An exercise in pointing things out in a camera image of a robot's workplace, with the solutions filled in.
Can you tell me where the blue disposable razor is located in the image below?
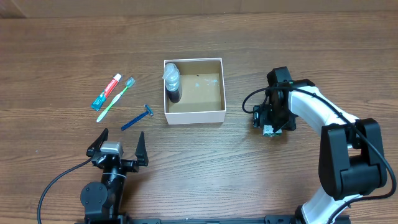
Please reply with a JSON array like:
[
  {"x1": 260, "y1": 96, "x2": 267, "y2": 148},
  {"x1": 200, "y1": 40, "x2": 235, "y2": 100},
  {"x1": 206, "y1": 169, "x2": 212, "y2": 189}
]
[{"x1": 121, "y1": 105, "x2": 154, "y2": 131}]

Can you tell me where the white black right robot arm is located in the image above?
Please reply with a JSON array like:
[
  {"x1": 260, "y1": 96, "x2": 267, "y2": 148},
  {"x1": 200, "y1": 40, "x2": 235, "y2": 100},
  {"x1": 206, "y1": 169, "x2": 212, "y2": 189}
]
[{"x1": 251, "y1": 67, "x2": 393, "y2": 223}]

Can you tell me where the red white toothpaste tube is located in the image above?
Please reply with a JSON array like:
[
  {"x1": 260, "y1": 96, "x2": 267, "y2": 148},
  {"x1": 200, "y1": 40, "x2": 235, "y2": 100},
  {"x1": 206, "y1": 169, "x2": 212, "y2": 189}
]
[{"x1": 91, "y1": 73, "x2": 122, "y2": 111}]

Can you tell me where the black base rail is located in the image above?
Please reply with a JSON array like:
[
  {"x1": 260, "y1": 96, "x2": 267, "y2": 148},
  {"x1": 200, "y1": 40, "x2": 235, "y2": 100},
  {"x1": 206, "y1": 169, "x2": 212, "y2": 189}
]
[{"x1": 74, "y1": 213, "x2": 352, "y2": 224}]

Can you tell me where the clear bottle with dark liquid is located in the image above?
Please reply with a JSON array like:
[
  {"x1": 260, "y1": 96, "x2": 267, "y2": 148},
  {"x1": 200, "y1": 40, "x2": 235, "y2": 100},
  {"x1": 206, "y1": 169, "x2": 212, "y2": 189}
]
[{"x1": 162, "y1": 63, "x2": 182, "y2": 103}]

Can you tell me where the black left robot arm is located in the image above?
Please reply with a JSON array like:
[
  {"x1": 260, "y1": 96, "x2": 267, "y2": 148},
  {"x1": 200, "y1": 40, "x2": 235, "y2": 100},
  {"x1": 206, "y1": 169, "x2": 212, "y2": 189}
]
[{"x1": 80, "y1": 128, "x2": 149, "y2": 223}]

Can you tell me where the white cardboard box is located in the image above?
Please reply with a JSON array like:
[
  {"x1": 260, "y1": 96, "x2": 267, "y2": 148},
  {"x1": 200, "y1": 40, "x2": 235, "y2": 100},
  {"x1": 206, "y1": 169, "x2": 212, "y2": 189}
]
[{"x1": 164, "y1": 58, "x2": 226, "y2": 125}]

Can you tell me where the green white toothbrush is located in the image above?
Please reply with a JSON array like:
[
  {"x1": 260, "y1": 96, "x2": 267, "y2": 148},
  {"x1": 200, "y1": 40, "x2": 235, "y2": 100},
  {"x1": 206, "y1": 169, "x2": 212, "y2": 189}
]
[{"x1": 96, "y1": 77, "x2": 136, "y2": 123}]

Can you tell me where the green white soap packet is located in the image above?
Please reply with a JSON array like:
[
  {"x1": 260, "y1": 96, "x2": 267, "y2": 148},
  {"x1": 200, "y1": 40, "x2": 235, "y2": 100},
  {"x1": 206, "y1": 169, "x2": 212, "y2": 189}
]
[{"x1": 262, "y1": 124, "x2": 282, "y2": 137}]

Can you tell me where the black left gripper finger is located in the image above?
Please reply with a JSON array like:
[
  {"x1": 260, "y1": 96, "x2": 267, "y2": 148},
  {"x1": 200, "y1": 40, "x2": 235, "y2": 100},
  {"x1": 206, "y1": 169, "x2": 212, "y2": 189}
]
[
  {"x1": 135, "y1": 131, "x2": 149, "y2": 166},
  {"x1": 86, "y1": 128, "x2": 109, "y2": 157}
]

